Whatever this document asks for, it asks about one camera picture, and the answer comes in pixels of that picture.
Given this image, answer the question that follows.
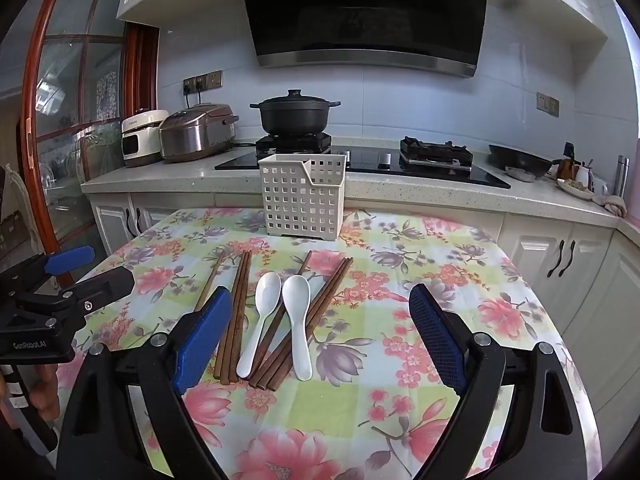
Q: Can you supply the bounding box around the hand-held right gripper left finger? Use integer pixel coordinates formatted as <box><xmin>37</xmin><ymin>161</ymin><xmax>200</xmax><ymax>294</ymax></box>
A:
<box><xmin>55</xmin><ymin>285</ymin><xmax>236</xmax><ymax>480</ymax></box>

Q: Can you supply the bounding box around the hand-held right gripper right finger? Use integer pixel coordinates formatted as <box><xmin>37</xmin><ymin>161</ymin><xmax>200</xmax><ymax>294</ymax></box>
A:
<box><xmin>409</xmin><ymin>282</ymin><xmax>588</xmax><ymax>480</ymax></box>

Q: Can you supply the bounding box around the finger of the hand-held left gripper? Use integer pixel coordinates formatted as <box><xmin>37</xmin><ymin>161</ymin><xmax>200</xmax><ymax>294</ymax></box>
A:
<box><xmin>30</xmin><ymin>246</ymin><xmax>96</xmax><ymax>281</ymax></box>
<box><xmin>55</xmin><ymin>266</ymin><xmax>136</xmax><ymax>313</ymax></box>

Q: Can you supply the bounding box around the brown wooden chopstick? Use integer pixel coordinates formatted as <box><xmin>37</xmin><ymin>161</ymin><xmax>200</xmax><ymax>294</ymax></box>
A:
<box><xmin>256</xmin><ymin>257</ymin><xmax>347</xmax><ymax>390</ymax></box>
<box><xmin>249</xmin><ymin>250</ymin><xmax>313</xmax><ymax>388</ymax></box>
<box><xmin>267</xmin><ymin>257</ymin><xmax>354</xmax><ymax>392</ymax></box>
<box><xmin>214</xmin><ymin>252</ymin><xmax>247</xmax><ymax>382</ymax></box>
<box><xmin>225</xmin><ymin>251</ymin><xmax>252</xmax><ymax>386</ymax></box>
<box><xmin>194</xmin><ymin>247</ymin><xmax>227</xmax><ymax>312</ymax></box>

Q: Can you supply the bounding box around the white ceramic spoon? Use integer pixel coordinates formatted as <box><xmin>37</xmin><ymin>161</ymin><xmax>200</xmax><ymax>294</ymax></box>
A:
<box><xmin>236</xmin><ymin>271</ymin><xmax>282</xmax><ymax>380</ymax></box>
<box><xmin>281</xmin><ymin>275</ymin><xmax>314</xmax><ymax>381</ymax></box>

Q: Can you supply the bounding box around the white perforated plastic basket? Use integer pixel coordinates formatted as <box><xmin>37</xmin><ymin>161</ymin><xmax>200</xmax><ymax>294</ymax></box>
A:
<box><xmin>258</xmin><ymin>154</ymin><xmax>348</xmax><ymax>239</ymax></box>

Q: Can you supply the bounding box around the person's left hand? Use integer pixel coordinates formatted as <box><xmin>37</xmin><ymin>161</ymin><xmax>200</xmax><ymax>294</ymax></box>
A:
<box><xmin>0</xmin><ymin>362</ymin><xmax>60</xmax><ymax>428</ymax></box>

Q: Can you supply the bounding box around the floral tablecloth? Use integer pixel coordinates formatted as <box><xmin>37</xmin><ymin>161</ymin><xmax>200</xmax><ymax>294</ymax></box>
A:
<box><xmin>57</xmin><ymin>207</ymin><xmax>603</xmax><ymax>480</ymax></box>

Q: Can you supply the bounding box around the white electric cooker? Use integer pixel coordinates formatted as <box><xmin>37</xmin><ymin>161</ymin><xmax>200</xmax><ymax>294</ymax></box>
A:
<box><xmin>121</xmin><ymin>109</ymin><xmax>170</xmax><ymax>168</ymax></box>

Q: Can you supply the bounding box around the bronze steel rice cooker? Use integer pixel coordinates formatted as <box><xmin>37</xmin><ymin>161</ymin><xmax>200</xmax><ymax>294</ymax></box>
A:
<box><xmin>159</xmin><ymin>102</ymin><xmax>240</xmax><ymax>163</ymax></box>

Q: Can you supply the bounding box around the black burner grate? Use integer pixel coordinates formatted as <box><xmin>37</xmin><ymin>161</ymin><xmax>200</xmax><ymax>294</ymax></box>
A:
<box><xmin>399</xmin><ymin>136</ymin><xmax>474</xmax><ymax>167</ymax></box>
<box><xmin>255</xmin><ymin>131</ymin><xmax>333</xmax><ymax>156</ymax></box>

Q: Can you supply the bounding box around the black glass gas hob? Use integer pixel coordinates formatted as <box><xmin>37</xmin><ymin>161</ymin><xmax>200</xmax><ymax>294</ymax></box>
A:
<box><xmin>215</xmin><ymin>145</ymin><xmax>512</xmax><ymax>189</ymax></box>

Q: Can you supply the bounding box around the black wok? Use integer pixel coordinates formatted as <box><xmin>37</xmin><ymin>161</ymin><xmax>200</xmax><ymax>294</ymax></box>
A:
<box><xmin>488</xmin><ymin>144</ymin><xmax>553</xmax><ymax>183</ymax></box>

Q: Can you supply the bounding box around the plate with food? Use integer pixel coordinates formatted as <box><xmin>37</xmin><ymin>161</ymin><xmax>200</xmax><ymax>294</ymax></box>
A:
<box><xmin>556</xmin><ymin>178</ymin><xmax>596</xmax><ymax>201</ymax></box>

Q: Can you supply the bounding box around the red wooden glass door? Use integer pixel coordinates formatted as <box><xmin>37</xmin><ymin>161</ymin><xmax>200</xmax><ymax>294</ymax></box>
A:
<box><xmin>20</xmin><ymin>0</ymin><xmax>161</xmax><ymax>281</ymax></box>

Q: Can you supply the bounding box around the amber oil bottle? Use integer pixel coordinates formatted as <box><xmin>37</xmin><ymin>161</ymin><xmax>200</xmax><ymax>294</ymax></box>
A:
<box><xmin>557</xmin><ymin>142</ymin><xmax>577</xmax><ymax>180</ymax></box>

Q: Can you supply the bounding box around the beige dishcloth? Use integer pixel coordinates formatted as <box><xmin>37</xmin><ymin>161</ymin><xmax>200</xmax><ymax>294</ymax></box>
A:
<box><xmin>592</xmin><ymin>195</ymin><xmax>628</xmax><ymax>218</ymax></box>

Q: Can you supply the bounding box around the black casserole pot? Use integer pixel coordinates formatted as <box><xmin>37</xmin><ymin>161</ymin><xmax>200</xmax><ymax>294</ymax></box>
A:
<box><xmin>249</xmin><ymin>100</ymin><xmax>342</xmax><ymax>137</ymax></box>

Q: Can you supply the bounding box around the steel thermos flask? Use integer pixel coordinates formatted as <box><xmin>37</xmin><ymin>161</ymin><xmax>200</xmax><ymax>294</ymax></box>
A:
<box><xmin>614</xmin><ymin>155</ymin><xmax>630</xmax><ymax>198</ymax></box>

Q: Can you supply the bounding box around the black pot lid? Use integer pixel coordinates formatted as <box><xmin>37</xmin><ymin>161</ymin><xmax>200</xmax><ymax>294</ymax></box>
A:
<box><xmin>260</xmin><ymin>89</ymin><xmax>331</xmax><ymax>107</ymax></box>

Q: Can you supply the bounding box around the black range hood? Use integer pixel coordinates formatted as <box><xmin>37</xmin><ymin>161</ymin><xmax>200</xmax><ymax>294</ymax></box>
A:
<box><xmin>236</xmin><ymin>0</ymin><xmax>493</xmax><ymax>79</ymax></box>

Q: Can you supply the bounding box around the gold wall switch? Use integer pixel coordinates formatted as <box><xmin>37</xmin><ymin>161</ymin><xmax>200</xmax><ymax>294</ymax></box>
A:
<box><xmin>536</xmin><ymin>91</ymin><xmax>560</xmax><ymax>118</ymax></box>

